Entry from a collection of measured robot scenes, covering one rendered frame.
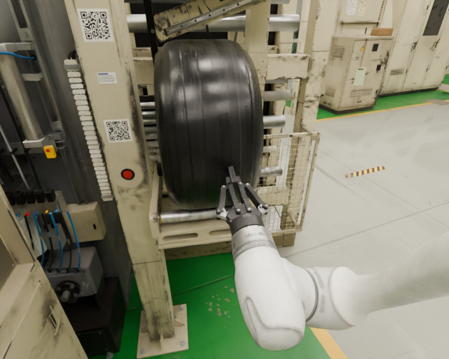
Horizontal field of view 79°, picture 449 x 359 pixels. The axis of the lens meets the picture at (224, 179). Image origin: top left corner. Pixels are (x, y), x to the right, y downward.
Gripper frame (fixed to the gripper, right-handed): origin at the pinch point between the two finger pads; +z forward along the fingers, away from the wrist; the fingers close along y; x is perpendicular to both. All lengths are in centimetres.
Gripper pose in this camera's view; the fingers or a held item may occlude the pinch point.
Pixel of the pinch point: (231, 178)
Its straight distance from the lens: 73.6
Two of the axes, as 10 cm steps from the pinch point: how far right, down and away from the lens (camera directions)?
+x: -0.2, 7.8, 6.3
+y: -9.9, 0.9, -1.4
